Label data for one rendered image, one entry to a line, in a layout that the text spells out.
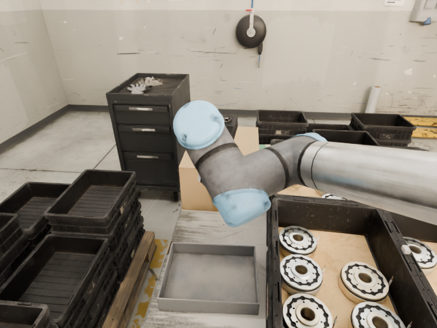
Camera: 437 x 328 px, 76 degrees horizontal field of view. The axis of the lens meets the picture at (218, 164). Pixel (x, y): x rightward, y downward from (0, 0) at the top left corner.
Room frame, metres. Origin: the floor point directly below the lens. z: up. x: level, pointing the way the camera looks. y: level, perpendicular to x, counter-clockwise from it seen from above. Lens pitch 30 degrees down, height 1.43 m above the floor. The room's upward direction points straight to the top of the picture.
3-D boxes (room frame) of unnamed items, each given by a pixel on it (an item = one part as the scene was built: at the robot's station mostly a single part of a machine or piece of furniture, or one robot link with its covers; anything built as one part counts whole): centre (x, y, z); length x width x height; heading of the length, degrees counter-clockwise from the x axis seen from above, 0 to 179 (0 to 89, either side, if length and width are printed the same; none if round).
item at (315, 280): (0.46, -0.20, 0.86); 0.10 x 0.10 x 0.01
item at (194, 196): (1.06, -0.02, 0.80); 0.40 x 0.30 x 0.20; 175
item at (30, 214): (1.19, 1.03, 0.31); 0.40 x 0.30 x 0.34; 175
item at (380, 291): (0.43, -0.34, 0.86); 0.10 x 0.10 x 0.01
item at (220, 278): (0.55, 0.02, 0.73); 0.27 x 0.20 x 0.05; 87
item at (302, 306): (0.34, -0.19, 0.86); 0.05 x 0.05 x 0.01
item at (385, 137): (2.13, -1.32, 0.37); 0.40 x 0.30 x 0.45; 85
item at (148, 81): (2.22, 0.53, 0.88); 0.29 x 0.22 x 0.03; 175
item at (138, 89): (1.99, 0.58, 0.88); 0.25 x 0.19 x 0.03; 175
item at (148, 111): (2.10, 0.49, 0.45); 0.60 x 0.45 x 0.90; 175
